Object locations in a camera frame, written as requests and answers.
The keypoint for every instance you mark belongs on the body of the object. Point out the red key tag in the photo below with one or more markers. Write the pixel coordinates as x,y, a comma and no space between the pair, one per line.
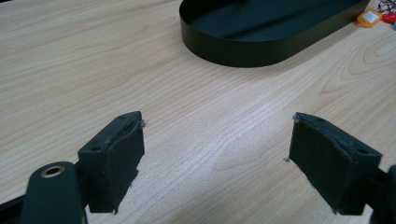
389,17

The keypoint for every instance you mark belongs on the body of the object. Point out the black oval tray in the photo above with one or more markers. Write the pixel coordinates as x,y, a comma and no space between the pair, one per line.
267,28

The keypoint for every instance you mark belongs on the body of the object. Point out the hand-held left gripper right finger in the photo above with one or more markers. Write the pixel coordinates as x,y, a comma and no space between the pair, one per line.
330,165

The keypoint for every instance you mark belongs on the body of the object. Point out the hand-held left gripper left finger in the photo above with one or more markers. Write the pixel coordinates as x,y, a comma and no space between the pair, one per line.
115,168

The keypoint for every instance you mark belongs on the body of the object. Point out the orange key tag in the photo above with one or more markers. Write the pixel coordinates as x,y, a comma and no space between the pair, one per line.
369,17

